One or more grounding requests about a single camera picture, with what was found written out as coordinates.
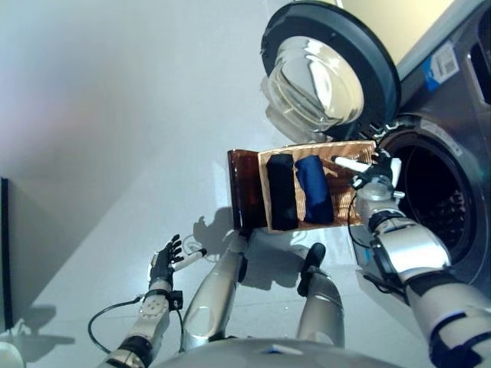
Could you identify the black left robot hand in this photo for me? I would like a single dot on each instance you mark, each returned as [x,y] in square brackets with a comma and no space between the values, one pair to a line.
[163,264]

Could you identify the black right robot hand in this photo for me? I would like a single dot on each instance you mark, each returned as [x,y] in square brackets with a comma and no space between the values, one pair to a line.
[377,172]

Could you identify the blue cloth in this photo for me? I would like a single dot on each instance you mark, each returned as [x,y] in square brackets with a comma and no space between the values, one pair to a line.
[314,188]

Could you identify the black cloth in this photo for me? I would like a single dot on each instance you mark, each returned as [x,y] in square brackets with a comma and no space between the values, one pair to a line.
[282,191]

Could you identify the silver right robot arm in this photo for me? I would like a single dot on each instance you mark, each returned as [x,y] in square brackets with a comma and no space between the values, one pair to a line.
[414,249]

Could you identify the grey washing machine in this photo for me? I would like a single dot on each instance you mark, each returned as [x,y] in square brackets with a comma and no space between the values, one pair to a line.
[460,122]

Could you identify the round washing machine door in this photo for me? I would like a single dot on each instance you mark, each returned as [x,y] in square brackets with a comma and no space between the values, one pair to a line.
[376,50]

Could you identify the rectangular wicker basket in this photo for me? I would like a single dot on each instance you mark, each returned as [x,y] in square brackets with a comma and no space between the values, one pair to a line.
[345,207]

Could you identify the silver left robot leg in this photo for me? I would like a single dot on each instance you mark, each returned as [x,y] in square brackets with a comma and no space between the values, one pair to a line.
[215,291]

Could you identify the silver robot leg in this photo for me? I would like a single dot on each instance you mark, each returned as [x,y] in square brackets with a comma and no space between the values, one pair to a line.
[215,291]
[322,303]

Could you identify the glossy brown stool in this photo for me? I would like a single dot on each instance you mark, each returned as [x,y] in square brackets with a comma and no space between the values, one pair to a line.
[245,191]

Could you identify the white blue barcode sticker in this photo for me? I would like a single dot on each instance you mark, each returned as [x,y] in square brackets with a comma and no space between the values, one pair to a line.
[441,65]

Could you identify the grey robot torso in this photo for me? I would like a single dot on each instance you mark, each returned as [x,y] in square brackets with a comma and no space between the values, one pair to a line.
[268,356]

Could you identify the silver right robot leg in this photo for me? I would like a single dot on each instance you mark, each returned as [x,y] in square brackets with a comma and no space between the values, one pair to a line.
[322,303]

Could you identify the grey panel with blue edge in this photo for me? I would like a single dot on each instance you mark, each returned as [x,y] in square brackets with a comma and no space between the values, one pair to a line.
[5,249]

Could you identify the white round device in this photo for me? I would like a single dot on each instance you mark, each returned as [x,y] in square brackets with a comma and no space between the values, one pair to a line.
[9,356]

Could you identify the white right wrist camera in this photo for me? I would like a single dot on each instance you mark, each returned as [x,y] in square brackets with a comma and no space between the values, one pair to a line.
[396,168]

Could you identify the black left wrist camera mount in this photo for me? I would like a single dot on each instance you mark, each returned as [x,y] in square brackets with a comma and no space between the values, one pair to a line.
[176,299]

